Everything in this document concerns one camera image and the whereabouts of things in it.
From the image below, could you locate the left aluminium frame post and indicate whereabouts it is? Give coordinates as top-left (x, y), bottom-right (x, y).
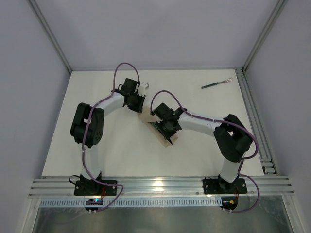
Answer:
top-left (27, 0), bottom-right (73, 74)

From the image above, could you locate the aluminium frame post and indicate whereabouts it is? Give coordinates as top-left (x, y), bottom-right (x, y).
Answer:
top-left (242, 0), bottom-right (288, 73)
top-left (27, 0), bottom-right (73, 74)

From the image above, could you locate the aluminium front rail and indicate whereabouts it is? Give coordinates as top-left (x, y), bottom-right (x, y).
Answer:
top-left (28, 176), bottom-right (294, 198)

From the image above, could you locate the right aluminium frame post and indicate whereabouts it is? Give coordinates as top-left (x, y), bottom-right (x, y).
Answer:
top-left (242, 0), bottom-right (288, 73)

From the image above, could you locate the green handled fork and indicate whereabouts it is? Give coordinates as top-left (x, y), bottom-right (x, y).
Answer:
top-left (201, 77), bottom-right (233, 89)

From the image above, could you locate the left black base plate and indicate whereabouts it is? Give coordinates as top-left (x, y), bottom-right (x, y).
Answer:
top-left (74, 179), bottom-right (117, 196)

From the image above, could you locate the slotted grey cable duct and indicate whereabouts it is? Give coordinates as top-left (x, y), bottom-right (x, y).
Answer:
top-left (39, 196), bottom-right (221, 208)

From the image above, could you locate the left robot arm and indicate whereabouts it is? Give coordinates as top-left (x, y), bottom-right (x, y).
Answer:
top-left (70, 78), bottom-right (149, 185)

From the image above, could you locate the aluminium right side rail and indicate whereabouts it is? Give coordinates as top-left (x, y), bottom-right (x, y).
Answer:
top-left (235, 69), bottom-right (278, 176)

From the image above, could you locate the beige cloth napkin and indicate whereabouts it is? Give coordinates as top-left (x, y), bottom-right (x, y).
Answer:
top-left (138, 106), bottom-right (171, 147)

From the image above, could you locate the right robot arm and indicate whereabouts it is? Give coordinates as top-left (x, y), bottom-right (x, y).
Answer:
top-left (151, 103), bottom-right (255, 195)

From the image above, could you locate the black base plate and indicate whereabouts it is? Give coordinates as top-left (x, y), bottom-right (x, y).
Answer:
top-left (202, 176), bottom-right (248, 195)
top-left (74, 179), bottom-right (117, 196)

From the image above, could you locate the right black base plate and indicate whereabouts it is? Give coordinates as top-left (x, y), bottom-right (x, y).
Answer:
top-left (202, 176), bottom-right (248, 195)

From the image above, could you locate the right controller board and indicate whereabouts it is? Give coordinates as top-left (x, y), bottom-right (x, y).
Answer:
top-left (220, 197), bottom-right (238, 212)

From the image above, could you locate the aluminium rail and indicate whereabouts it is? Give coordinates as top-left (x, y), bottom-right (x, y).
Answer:
top-left (28, 176), bottom-right (294, 198)
top-left (235, 69), bottom-right (278, 176)

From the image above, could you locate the controller board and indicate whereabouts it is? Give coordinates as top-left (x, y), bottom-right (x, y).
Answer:
top-left (84, 198), bottom-right (103, 212)
top-left (220, 197), bottom-right (238, 212)

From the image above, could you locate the green handled knife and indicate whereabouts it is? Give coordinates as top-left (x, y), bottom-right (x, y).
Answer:
top-left (149, 122), bottom-right (173, 146)

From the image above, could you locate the left controller board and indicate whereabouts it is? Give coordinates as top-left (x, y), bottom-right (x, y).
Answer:
top-left (84, 198), bottom-right (103, 212)

